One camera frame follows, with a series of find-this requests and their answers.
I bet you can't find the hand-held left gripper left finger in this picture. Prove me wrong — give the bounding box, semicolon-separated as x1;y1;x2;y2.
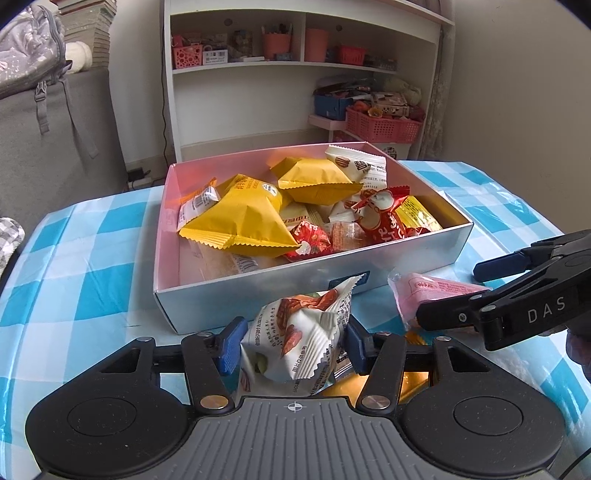
98;316;251;415

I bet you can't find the small red snack packet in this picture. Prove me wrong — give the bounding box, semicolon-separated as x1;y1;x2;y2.
283;220;334;262

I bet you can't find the large pink basket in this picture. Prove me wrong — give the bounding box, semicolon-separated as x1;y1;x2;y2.
346;105;424;144

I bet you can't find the grey sofa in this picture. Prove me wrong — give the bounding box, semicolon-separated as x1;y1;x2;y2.
0;65;131;219

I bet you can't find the orange translucent snack packet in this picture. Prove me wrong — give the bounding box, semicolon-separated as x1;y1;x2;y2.
329;222;366;253

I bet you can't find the pink pen cup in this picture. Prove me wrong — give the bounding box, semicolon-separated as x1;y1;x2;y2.
263;31;293;61

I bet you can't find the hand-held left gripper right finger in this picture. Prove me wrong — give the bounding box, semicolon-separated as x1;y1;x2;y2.
344;318;491;414

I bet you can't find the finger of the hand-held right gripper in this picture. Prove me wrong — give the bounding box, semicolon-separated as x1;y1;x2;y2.
473;231;591;283
414;256;591;352

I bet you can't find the flat yellow snack packet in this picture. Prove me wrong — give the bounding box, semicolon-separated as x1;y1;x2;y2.
396;196;445;237

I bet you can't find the pink snack packet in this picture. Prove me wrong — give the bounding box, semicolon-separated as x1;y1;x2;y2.
388;271;493;332

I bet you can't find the blue checked tablecloth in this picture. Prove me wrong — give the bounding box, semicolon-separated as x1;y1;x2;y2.
0;159;591;480

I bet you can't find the floral curtain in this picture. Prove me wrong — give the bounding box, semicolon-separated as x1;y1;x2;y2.
421;23;456;161

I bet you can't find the white plush toy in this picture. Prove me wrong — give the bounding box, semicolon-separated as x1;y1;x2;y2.
65;41;89;73

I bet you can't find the beige plush toy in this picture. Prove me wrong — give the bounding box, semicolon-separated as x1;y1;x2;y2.
382;76;424;107

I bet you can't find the yellow snack packet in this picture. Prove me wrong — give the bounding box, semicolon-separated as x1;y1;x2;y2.
270;157;366;204
178;173;302;258
396;196;445;237

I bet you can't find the blue storage box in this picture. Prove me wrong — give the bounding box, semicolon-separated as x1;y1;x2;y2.
313;92;354;121

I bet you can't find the person's right hand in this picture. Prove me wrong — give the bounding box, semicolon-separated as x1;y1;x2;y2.
567;329;591;377

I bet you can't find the white nut snack packet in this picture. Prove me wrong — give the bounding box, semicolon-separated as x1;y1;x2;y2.
239;274;357;398
325;144;389;191

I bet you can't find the pink cardboard box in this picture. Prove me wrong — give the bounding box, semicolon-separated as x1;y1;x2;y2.
153;141;475;334

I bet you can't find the golden orange snack packet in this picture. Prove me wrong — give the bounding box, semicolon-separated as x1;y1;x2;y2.
339;329;435;403

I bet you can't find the small pink perforated basket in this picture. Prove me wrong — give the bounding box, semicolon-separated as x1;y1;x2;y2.
172;44;204;70

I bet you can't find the white bookshelf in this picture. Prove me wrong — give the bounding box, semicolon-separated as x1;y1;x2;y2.
161;0;456;163

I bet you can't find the grey checked cloth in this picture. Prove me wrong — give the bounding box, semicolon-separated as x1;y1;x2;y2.
0;217;27;278

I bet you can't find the grey patterned backpack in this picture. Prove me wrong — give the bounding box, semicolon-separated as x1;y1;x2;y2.
0;4;100;158

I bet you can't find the clear wafer packet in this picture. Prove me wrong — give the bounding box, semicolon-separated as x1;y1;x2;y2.
184;240;262;283

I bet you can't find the white barcode snack packet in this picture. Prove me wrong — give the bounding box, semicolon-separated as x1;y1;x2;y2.
177;186;221;232

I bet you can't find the small red basket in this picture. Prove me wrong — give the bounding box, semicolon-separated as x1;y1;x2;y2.
338;45;367;66

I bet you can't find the stack of books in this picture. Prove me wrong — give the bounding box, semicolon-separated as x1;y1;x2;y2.
58;0;116;68

